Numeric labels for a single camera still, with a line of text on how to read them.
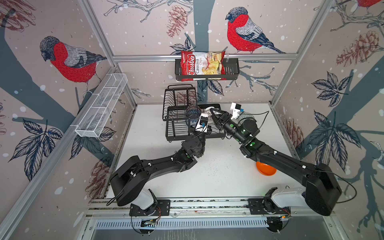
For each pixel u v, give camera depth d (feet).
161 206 2.40
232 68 3.12
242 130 1.85
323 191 1.32
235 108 2.20
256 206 2.39
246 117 1.96
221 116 2.08
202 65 2.88
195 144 1.80
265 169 2.74
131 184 1.40
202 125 1.93
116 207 1.40
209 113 2.20
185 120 3.22
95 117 2.38
